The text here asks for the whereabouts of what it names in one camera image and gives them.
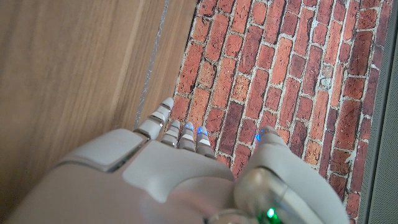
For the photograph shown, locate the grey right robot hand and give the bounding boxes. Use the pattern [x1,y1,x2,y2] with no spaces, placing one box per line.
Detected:
[2,96,351,224]

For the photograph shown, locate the red brick printed backdrop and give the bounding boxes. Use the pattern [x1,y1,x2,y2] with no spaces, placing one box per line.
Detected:
[169,0,393,224]

